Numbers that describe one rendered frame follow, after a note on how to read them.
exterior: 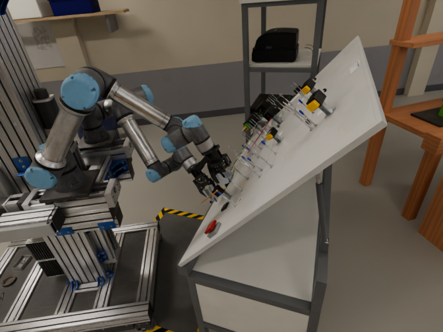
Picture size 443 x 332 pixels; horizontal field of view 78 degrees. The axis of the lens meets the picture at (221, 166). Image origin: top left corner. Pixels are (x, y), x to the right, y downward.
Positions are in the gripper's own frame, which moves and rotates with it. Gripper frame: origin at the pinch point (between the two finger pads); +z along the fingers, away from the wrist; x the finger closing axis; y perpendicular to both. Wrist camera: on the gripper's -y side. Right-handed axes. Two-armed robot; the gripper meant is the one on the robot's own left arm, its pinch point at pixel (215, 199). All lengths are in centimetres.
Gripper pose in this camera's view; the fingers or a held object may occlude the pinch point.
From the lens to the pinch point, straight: 141.9
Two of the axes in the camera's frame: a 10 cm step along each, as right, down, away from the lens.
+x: 8.1, -5.8, 0.1
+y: -0.7, -1.2, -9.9
